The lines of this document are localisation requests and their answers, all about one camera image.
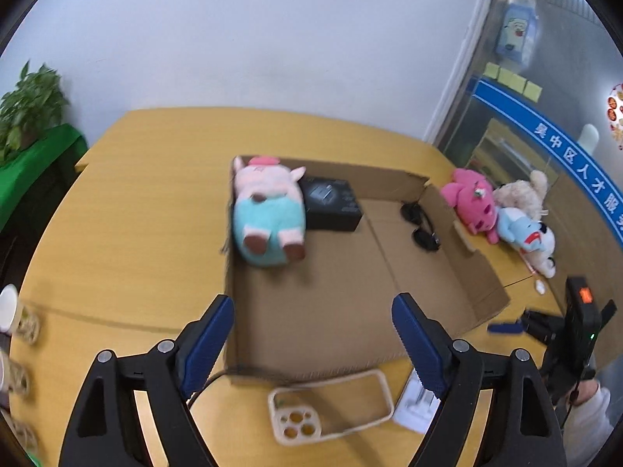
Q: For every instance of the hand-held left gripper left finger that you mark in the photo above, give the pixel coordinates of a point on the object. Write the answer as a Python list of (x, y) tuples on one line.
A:
[(207, 345)]

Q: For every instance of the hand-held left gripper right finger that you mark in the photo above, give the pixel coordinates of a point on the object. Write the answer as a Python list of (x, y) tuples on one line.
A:
[(418, 345)]

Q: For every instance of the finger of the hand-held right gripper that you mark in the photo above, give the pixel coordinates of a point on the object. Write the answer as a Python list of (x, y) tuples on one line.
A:
[(504, 328), (540, 327)]

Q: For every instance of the cardboard box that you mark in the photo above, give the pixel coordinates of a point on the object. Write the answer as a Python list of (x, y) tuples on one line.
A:
[(340, 292)]

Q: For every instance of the person's right forearm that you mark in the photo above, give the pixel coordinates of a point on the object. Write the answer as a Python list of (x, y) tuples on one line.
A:
[(589, 423)]

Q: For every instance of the pink pen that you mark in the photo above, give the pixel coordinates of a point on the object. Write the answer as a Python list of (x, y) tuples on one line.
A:
[(528, 263)]

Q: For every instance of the white packet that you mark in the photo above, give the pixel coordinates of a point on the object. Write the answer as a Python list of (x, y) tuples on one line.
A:
[(413, 413)]

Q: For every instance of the white plush toy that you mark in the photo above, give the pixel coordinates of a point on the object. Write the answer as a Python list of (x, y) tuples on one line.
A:
[(547, 253)]

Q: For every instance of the blue plush toy red stripe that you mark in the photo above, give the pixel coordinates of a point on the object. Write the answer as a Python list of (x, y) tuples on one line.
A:
[(516, 226)]

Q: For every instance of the black sunglasses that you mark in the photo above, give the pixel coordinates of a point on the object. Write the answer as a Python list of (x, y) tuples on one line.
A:
[(427, 241)]

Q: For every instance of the beige phone case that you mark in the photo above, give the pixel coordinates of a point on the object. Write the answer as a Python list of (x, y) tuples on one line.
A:
[(282, 423)]

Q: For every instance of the cream fluffy plush toy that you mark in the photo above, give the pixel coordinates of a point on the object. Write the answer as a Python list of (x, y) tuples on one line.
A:
[(518, 194)]

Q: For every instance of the pink pig plush toy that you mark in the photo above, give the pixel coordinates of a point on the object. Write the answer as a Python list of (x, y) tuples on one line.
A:
[(267, 214)]

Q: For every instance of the wooden desk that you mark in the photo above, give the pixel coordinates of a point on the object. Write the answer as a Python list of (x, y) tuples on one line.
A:
[(146, 204)]

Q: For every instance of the blue banner strip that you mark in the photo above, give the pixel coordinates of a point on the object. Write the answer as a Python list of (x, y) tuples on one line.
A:
[(559, 155)]

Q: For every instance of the black box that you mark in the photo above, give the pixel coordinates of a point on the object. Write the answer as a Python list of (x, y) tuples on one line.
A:
[(331, 199)]

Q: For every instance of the patterned paper cup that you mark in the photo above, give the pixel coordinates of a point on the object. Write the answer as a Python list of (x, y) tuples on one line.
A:
[(22, 318), (22, 435), (14, 374)]

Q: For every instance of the yellow sticky note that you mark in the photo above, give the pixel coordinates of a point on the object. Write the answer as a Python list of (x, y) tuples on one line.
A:
[(491, 70), (512, 79), (533, 91)]

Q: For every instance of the green cloth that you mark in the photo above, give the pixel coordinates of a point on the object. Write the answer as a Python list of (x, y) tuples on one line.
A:
[(39, 165)]

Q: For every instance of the blue cartoon poster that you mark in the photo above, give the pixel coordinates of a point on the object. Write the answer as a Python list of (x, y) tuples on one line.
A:
[(516, 34)]

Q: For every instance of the green potted plant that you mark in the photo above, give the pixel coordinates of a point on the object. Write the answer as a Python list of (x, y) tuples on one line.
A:
[(29, 107)]

